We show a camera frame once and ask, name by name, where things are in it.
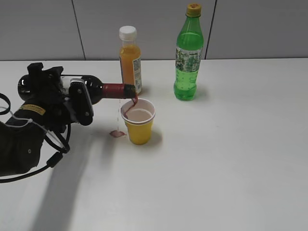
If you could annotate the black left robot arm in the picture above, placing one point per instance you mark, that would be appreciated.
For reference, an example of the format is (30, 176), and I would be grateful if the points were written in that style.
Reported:
(20, 152)

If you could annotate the yellow paper cup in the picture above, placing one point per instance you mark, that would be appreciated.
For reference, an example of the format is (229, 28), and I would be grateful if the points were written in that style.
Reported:
(138, 119)

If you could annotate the spilled red wine puddle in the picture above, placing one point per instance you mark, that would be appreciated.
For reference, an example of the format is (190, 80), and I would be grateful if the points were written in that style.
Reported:
(117, 133)

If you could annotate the orange juice bottle white cap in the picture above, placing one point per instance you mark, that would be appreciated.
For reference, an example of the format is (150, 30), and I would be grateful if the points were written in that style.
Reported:
(130, 57)

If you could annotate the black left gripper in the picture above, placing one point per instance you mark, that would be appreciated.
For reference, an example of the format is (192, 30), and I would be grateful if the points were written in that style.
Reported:
(44, 103)

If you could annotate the dark red wine bottle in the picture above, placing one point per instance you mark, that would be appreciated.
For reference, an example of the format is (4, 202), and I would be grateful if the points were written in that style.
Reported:
(99, 90)

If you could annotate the green soda bottle yellow cap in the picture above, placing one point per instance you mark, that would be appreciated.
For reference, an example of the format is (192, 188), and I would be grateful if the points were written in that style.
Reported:
(189, 48)

